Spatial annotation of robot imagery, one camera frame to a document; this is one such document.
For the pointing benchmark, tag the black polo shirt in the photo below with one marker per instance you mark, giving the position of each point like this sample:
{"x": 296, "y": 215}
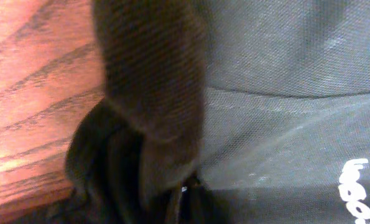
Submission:
{"x": 224, "y": 112}

